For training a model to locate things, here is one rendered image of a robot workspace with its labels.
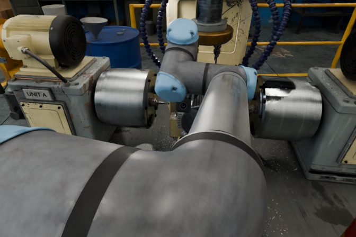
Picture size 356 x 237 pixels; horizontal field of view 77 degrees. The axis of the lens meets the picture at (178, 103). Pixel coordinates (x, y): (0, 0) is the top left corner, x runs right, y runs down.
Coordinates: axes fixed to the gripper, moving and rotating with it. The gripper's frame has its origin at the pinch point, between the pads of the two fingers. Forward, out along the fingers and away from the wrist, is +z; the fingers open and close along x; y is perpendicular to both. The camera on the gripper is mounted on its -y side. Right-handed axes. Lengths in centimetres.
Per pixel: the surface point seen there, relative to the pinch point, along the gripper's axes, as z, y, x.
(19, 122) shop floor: 145, 32, 192
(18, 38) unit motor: -20, 9, 56
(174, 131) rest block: 28.2, -2.3, 6.5
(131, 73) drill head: -2.7, 9.6, 21.9
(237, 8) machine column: -7.7, 40.6, -17.8
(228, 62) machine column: 12.0, 28.1, -16.7
